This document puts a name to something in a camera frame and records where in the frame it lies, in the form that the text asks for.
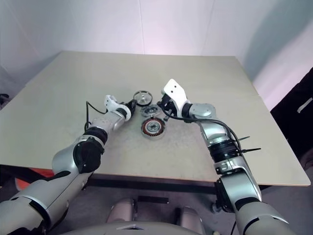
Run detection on grey rounded robot leg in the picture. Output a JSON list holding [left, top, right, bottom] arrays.
[[175, 206, 206, 235], [106, 197, 138, 225]]

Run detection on black flat plate on floor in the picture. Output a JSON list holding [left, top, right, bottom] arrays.
[[137, 195, 170, 205]]

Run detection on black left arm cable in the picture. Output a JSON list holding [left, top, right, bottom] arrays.
[[84, 100, 109, 130]]

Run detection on grey robot torso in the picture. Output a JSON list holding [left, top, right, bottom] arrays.
[[60, 219, 195, 235]]

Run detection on person in black clothing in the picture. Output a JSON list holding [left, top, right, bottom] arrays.
[[269, 67, 313, 178]]

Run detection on table caster wheel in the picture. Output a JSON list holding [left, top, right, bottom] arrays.
[[211, 200, 224, 213]]

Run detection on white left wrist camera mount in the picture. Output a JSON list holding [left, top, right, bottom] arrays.
[[104, 94, 132, 121]]

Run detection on orange object under table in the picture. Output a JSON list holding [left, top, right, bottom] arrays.
[[14, 167, 55, 192]]

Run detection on black table frame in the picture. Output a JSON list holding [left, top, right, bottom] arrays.
[[0, 165, 289, 199]]

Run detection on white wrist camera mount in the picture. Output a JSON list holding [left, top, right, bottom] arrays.
[[163, 78, 193, 118], [104, 94, 132, 121]]

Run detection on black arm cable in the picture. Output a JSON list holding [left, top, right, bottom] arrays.
[[168, 114, 243, 155], [84, 100, 109, 130]]

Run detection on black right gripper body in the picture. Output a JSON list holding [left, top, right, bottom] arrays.
[[159, 94, 179, 117]]

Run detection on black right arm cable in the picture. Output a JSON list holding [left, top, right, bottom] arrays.
[[168, 114, 243, 155]]

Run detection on silver motor housing copper windings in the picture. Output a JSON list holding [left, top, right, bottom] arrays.
[[140, 117, 167, 141]]

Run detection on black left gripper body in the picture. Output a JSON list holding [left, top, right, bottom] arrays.
[[123, 101, 135, 115]]

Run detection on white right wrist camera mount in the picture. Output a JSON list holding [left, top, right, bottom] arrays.
[[163, 78, 193, 118]]

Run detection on dark object at wall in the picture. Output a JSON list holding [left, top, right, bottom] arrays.
[[0, 94, 11, 109]]

